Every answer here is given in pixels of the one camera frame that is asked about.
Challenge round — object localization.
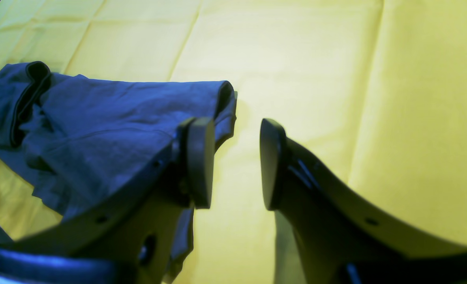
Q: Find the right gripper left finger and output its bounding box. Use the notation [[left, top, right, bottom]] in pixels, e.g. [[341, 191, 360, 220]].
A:
[[0, 117, 215, 284]]

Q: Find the blue-grey T-shirt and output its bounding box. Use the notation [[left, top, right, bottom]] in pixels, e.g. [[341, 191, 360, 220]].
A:
[[0, 62, 237, 282]]

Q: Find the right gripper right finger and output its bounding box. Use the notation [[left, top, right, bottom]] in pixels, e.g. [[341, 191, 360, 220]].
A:
[[260, 118, 467, 284]]

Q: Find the yellow table cloth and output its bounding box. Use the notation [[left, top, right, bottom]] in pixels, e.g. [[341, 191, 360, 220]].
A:
[[0, 0, 467, 284]]

